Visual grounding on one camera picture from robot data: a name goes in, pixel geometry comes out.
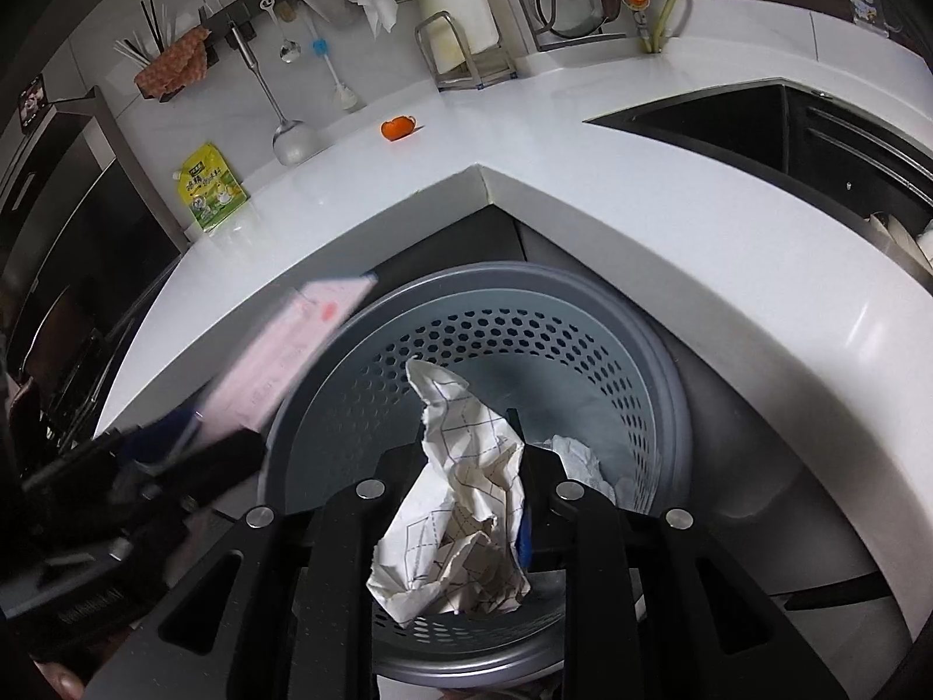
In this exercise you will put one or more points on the metal spoon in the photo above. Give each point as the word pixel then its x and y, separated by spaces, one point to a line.
pixel 289 51

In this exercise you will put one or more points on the printed drinking glass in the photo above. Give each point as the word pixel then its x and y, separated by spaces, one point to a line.
pixel 871 0

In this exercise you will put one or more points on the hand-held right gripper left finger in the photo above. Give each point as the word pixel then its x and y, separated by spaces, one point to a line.
pixel 350 532

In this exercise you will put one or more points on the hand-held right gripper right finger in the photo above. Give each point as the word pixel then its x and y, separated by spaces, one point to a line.
pixel 525 539

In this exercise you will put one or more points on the metal spatula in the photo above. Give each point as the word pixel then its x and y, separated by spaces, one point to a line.
pixel 291 138

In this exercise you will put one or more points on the person's left hand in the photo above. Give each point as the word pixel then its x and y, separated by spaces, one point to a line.
pixel 62 682

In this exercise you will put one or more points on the large white paper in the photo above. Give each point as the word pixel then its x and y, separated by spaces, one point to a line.
pixel 466 496

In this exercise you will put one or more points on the bundle of chopsticks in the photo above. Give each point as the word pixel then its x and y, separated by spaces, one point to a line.
pixel 142 36

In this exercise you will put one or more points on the black kitchen sink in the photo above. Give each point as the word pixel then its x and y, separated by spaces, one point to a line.
pixel 729 131

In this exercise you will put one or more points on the grey perforated waste bin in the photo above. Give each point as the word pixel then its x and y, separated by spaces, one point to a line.
pixel 510 350

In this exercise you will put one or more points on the metal cutting board rack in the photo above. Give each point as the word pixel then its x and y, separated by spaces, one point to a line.
pixel 474 69

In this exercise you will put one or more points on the small wall screen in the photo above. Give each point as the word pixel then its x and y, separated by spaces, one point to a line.
pixel 34 102

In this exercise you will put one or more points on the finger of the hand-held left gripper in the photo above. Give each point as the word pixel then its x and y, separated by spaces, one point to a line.
pixel 164 441

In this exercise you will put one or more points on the yellow green seasoning pouch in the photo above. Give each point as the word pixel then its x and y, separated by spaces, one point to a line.
pixel 211 189

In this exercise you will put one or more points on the orange checked cloth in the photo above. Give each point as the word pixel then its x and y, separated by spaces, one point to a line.
pixel 171 62

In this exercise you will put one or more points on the small white tissue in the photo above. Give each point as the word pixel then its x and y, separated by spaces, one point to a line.
pixel 583 463

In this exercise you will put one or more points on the blue white bottle brush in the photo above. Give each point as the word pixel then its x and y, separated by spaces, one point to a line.
pixel 342 95

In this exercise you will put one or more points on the black kitchen appliance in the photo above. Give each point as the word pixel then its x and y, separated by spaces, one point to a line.
pixel 65 248

